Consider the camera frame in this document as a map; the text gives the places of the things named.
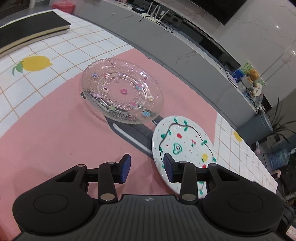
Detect large clear glass plate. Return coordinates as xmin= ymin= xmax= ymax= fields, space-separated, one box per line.
xmin=81 ymin=58 xmax=164 ymax=125

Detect lemon print tablecloth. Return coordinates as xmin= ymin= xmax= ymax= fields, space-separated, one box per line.
xmin=1 ymin=25 xmax=277 ymax=191

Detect pink placemat with bottles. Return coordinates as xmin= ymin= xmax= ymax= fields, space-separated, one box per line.
xmin=1 ymin=49 xmax=217 ymax=240

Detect white painted ceramic plate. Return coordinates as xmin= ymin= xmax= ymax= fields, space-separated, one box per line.
xmin=152 ymin=116 xmax=217 ymax=194

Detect white wifi router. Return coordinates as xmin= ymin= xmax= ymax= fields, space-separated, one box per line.
xmin=146 ymin=1 xmax=169 ymax=23

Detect grey trash bin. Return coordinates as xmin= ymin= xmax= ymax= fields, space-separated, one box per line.
xmin=236 ymin=113 xmax=273 ymax=146

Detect black notebook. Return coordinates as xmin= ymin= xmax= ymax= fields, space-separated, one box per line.
xmin=1 ymin=11 xmax=71 ymax=57

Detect pink plastic basket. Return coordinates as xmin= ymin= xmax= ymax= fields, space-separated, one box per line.
xmin=52 ymin=0 xmax=75 ymax=11

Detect teddy bear toy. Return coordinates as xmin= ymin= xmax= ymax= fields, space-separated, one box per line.
xmin=246 ymin=68 xmax=260 ymax=86

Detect green potted plant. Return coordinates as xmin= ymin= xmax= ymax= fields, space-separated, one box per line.
xmin=269 ymin=98 xmax=295 ymax=144

